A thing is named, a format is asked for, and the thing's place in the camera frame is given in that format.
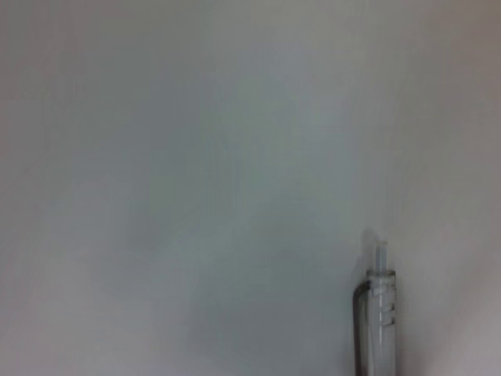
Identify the white silver pen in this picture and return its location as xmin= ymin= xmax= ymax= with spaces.
xmin=351 ymin=239 xmax=397 ymax=376

